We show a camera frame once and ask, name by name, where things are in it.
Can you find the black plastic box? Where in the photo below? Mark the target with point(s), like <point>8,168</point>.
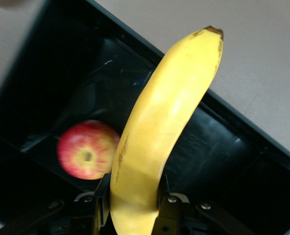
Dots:
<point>49,73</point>

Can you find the yellow banana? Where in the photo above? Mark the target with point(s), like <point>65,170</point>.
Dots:
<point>164,117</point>

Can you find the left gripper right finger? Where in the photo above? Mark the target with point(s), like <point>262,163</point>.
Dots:
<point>174,215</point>

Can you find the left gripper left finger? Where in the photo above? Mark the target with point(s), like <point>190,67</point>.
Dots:
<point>101,200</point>

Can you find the red yellow apple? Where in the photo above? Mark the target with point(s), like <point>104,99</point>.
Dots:
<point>86,149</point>

